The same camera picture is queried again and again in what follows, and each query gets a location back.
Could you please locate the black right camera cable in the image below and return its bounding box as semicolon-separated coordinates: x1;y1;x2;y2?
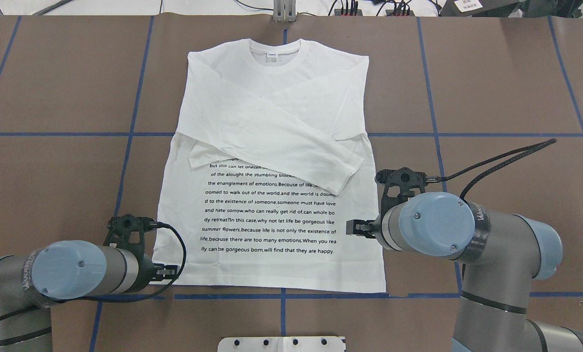
426;138;558;201

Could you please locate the white long-sleeve printed shirt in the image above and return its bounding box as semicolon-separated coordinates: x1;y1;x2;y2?
153;39;387;293

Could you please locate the dark box with label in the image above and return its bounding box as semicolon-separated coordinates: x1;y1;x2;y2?
439;0;529;18

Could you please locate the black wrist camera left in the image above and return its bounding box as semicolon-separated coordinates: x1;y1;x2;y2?
103;214;156;248

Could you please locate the black power strip right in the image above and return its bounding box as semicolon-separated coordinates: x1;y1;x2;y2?
379;0;415;17

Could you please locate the black left camera cable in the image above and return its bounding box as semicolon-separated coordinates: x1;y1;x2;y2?
52;221;187;304

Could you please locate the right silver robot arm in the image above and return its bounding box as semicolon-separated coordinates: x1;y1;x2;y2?
346;192;583;352

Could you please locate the grey aluminium frame post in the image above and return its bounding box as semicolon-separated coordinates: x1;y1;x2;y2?
273;0;297;22

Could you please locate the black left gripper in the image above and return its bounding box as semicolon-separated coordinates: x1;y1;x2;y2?
137;257;179;290

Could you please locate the black camera cable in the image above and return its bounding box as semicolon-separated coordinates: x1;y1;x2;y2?
426;138;558;201
52;221;187;304

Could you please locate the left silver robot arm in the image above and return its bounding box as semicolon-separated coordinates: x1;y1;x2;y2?
0;240;180;352

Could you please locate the black power strip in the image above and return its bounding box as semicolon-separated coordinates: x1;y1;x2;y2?
329;0;362;16
379;0;415;17

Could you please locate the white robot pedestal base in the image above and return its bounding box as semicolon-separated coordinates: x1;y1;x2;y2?
217;336;347;352

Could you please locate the black power strip left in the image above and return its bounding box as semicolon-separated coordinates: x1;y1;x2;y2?
329;0;362;16

